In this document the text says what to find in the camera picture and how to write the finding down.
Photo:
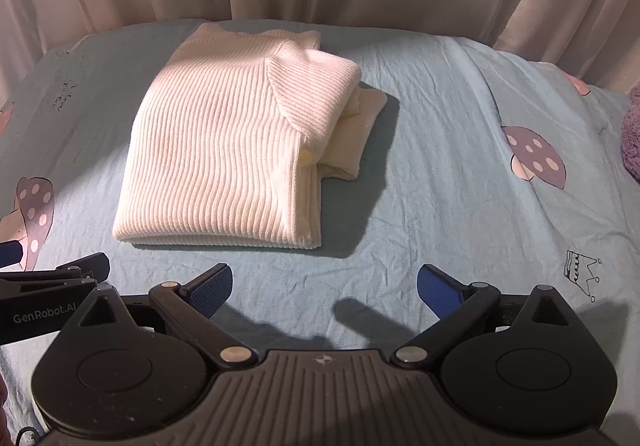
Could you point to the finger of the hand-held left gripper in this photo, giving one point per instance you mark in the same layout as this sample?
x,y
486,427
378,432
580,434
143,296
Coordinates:
x,y
10,255
75,270

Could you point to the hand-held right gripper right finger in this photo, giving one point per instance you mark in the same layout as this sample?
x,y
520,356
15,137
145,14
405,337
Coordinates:
x,y
442,293

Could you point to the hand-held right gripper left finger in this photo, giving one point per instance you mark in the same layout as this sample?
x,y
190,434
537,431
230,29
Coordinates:
x,y
210,291

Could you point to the white ribbed knit sweater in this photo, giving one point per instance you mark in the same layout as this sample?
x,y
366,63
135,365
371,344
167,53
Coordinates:
x,y
215,146

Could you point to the light blue mushroom print bedsheet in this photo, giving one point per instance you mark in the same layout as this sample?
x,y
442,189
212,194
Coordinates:
x,y
450,151

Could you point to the purple fluffy plush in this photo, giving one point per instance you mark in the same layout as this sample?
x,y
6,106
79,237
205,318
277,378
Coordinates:
x,y
632,131

